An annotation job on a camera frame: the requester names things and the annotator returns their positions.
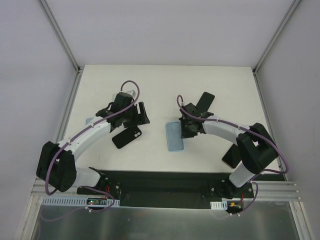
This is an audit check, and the light blue three-hole phone case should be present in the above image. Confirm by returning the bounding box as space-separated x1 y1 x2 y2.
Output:
165 121 184 153

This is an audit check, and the gold phone with black screen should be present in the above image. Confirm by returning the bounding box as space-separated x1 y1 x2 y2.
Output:
222 144 242 169

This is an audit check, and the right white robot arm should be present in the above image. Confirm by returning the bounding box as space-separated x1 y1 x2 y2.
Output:
179 103 279 199

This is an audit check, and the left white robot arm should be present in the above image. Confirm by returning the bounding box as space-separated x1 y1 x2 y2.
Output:
36 91 150 195

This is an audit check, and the black two-hole phone case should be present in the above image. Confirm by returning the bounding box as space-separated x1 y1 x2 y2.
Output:
112 126 142 149

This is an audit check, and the light blue phone face down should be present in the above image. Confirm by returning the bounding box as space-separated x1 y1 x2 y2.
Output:
112 93 117 101

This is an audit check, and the black phone case far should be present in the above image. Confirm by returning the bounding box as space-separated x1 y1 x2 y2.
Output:
196 91 215 113

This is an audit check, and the light blue two-hole phone case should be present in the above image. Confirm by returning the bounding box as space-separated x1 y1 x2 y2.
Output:
85 118 94 126

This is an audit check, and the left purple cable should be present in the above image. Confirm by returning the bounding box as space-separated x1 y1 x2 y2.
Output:
44 80 140 213

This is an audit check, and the purple cable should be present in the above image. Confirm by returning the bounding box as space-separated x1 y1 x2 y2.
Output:
44 80 140 213
176 94 290 218

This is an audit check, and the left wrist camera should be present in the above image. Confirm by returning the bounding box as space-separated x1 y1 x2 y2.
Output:
126 90 137 99

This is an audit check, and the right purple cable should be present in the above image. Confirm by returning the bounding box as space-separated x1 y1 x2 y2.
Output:
176 94 290 218

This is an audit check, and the left aluminium frame post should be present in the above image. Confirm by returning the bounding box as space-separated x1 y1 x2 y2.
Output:
37 0 85 73

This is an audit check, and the aluminium frame post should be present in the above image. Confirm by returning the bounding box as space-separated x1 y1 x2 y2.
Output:
37 0 85 73
251 0 303 75

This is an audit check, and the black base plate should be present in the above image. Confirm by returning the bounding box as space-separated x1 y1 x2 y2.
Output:
76 169 287 208

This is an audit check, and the right white cable duct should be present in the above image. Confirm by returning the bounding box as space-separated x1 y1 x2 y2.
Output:
210 200 244 211

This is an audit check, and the white cable duct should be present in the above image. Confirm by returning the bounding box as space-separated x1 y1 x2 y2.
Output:
210 200 244 211
42 196 120 208

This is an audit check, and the right aluminium frame post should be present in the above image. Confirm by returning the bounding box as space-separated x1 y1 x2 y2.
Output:
251 0 303 75

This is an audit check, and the left white cable duct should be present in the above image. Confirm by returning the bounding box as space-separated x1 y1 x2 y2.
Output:
42 196 120 208

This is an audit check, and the aluminium front rail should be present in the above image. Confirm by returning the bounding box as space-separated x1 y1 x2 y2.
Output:
30 178 303 202

